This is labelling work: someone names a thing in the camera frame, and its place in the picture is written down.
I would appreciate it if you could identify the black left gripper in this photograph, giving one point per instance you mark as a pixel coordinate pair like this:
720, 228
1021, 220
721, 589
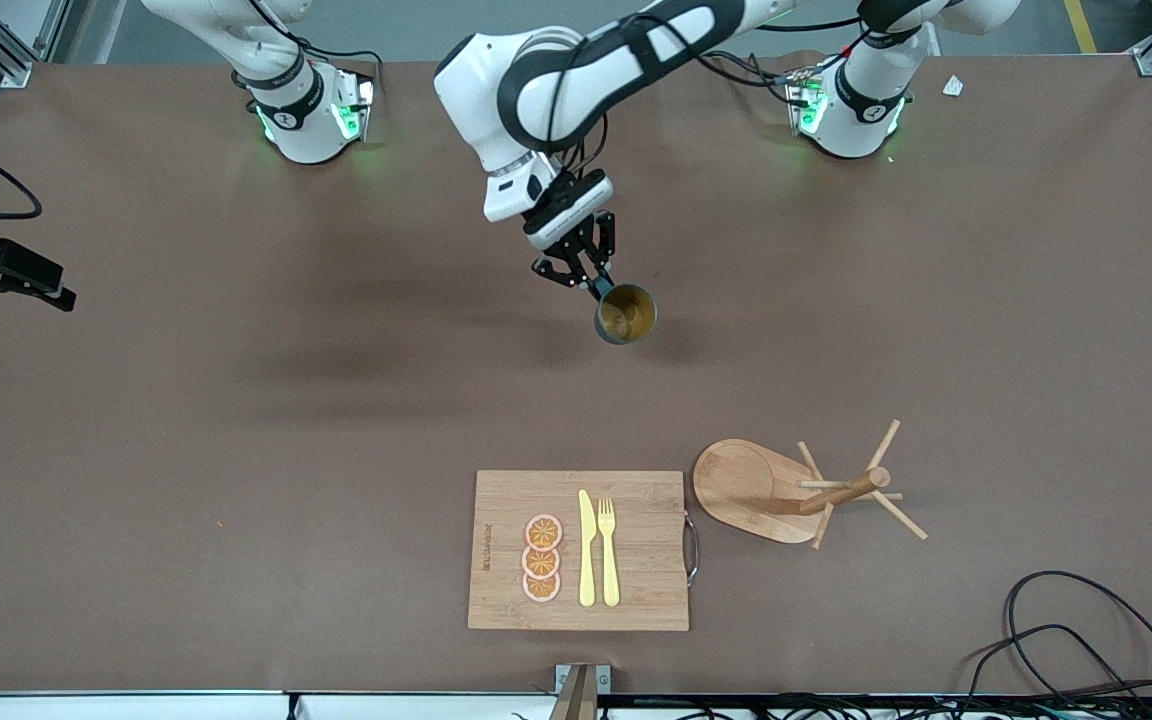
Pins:
577, 258

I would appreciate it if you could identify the dark green mug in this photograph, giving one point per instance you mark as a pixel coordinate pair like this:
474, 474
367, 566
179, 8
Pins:
626, 315

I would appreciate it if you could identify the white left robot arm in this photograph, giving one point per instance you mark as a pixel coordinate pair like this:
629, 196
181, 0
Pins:
476, 90

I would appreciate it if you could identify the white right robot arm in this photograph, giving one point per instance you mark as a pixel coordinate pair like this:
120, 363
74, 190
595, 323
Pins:
306, 120

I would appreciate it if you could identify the wooden cup rack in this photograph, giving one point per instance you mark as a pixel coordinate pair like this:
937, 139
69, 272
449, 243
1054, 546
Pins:
746, 490

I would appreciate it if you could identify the brown table mat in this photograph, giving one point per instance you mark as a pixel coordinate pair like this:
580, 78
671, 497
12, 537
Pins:
336, 350

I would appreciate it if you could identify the toy orange slice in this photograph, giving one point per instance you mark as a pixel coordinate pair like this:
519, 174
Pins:
541, 589
543, 530
540, 563

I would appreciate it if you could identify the yellow plastic knife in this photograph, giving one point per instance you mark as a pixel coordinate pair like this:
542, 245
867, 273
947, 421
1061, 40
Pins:
587, 560

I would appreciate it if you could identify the yellow plastic fork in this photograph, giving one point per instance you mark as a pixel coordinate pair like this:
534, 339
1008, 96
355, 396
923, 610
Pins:
610, 570

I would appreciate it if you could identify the bamboo cutting board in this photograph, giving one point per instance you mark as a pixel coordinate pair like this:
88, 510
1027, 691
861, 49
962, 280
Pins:
636, 600

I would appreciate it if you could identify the white paper scrap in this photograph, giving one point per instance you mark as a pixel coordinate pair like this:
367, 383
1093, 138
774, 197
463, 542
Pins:
953, 86

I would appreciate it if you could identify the grey metal mounting bracket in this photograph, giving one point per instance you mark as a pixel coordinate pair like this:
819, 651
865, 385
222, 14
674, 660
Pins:
566, 678

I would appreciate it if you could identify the white table edge rail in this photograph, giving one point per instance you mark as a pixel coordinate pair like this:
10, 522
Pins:
136, 708

